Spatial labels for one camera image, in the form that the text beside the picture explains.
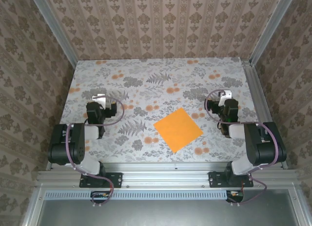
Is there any orange paper sheet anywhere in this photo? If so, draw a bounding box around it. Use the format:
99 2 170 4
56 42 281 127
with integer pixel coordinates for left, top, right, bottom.
153 107 204 154

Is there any floral patterned table sheet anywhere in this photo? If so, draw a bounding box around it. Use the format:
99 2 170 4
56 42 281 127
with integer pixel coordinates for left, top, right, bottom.
48 57 272 165

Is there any black connector module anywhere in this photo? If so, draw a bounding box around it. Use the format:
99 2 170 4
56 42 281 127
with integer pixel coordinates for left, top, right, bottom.
226 189 244 204
90 190 111 204

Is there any grey metal panel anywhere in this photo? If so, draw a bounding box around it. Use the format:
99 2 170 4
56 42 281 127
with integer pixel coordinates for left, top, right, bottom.
23 184 312 226

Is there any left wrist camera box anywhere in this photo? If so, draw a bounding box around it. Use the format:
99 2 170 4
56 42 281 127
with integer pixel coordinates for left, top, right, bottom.
92 94 118 118

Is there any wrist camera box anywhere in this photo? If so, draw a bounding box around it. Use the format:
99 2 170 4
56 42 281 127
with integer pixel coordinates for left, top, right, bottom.
207 90 233 115
92 94 118 118

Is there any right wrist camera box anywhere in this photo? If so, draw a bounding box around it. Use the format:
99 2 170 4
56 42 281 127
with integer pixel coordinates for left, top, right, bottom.
207 90 233 115

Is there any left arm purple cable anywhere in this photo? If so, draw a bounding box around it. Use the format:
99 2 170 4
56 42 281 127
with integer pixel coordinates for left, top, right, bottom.
65 95 125 207

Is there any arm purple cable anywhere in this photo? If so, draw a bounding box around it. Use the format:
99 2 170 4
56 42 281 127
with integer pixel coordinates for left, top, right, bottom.
205 89 280 207
65 95 125 207

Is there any aluminium side rail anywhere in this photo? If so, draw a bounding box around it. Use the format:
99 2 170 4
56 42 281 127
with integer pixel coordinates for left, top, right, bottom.
241 60 289 170

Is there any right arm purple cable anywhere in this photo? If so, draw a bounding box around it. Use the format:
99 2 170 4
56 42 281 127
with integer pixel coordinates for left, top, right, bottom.
205 89 280 207

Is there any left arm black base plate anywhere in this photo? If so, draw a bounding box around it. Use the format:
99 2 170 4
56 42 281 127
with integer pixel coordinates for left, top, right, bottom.
79 171 123 189

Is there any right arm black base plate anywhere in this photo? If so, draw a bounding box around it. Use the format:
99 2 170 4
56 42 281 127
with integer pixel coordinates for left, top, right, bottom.
209 171 254 188

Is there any aluminium frame beam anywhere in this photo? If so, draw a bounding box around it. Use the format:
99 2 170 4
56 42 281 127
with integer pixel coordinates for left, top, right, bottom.
36 162 298 188

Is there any aluminium frame post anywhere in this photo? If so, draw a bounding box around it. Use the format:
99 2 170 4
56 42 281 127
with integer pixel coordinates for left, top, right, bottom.
28 0 79 69
249 0 297 66

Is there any grey slotted cable duct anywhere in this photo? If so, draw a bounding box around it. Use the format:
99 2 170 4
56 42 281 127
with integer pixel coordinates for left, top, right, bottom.
45 189 229 200

